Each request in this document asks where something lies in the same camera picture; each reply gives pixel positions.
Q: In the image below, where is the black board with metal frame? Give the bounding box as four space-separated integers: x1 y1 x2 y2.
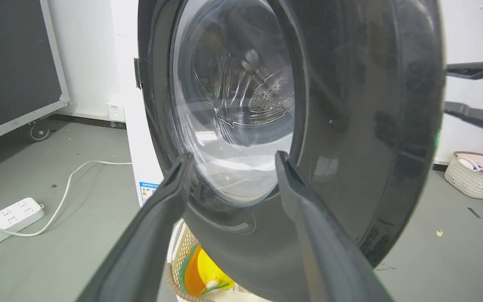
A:
0 0 70 150

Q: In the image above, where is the white washing machine body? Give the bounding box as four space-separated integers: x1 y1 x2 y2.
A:
110 0 166 208

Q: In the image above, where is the white wall socket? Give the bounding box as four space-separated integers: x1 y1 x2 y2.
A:
107 103 125 122

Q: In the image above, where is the yellow orange toy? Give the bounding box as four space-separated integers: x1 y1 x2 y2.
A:
179 244 236 297

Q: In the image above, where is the beige woven basket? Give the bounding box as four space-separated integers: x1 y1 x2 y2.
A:
166 219 267 302

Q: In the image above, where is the white woven laundry basket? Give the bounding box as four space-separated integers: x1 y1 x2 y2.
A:
444 151 483 200

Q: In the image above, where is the white power strip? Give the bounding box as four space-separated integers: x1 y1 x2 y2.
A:
0 198 45 258

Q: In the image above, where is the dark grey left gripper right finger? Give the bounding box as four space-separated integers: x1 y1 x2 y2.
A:
275 151 395 302

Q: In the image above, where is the white power cable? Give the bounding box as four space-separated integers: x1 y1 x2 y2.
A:
0 160 133 237

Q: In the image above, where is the dark round washing machine door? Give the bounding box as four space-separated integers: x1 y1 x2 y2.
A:
138 0 447 302

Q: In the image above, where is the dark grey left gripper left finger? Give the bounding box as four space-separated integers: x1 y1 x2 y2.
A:
76 153 194 302

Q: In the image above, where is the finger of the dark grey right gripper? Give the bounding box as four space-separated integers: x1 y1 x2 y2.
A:
443 101 483 139
446 59 483 82

